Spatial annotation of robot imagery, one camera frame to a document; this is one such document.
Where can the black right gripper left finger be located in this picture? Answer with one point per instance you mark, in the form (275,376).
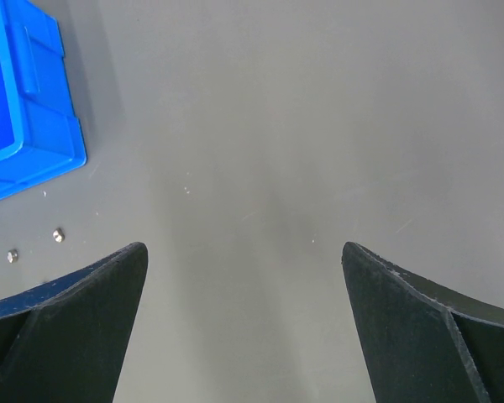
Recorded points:
(65,340)

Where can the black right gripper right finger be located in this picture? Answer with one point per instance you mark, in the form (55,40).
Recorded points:
(422,341)

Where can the small silver nut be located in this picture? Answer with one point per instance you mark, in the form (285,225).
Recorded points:
(58,235)
(12,256)

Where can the blue plastic divided bin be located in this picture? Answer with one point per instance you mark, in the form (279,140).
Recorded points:
(40,135)

